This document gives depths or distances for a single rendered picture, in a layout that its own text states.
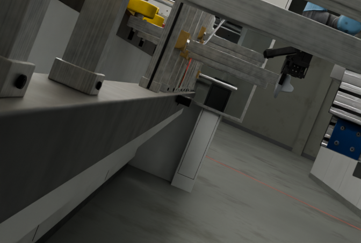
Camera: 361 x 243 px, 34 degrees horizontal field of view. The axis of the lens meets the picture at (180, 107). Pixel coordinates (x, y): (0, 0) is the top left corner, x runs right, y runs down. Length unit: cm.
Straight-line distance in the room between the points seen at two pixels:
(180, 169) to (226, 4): 383
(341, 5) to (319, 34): 25
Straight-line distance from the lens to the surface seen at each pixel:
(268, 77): 163
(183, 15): 133
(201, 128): 440
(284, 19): 63
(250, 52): 238
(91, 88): 59
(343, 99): 163
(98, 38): 59
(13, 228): 63
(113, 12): 59
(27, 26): 36
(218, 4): 63
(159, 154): 456
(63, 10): 123
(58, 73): 60
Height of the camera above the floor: 75
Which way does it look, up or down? 2 degrees down
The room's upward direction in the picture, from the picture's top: 22 degrees clockwise
